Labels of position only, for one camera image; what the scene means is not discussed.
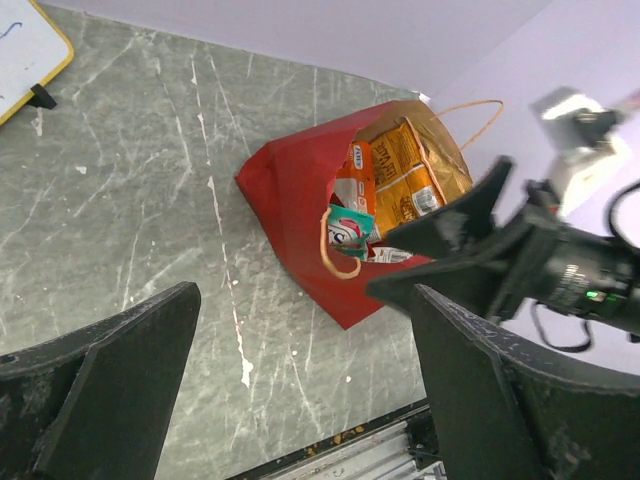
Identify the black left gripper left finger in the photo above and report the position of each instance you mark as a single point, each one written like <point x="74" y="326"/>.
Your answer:
<point x="96" y="403"/>

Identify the red paper bag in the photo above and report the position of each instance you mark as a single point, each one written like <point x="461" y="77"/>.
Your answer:
<point x="289" y="183"/>

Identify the orange chip bag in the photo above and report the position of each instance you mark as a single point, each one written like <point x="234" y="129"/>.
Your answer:
<point x="413" y="175"/>

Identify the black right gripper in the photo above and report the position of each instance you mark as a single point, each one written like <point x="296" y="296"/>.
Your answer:
<point x="569" y="271"/>

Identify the aluminium rail frame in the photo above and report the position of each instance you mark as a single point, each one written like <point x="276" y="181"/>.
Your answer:
<point x="399" y="445"/>

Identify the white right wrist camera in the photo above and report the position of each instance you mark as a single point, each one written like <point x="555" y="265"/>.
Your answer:
<point x="589" y="151"/>

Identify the small whiteboard yellow frame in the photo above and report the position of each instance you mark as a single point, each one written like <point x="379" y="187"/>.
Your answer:
<point x="33" y="51"/>

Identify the orange cracker snack pack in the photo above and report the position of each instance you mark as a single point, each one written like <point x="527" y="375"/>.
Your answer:
<point x="355" y="181"/>

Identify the teal candy snack pack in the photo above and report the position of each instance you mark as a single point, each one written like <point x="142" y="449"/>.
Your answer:
<point x="349" y="231"/>

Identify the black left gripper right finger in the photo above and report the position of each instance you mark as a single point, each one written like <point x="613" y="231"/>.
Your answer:
<point x="507" y="408"/>

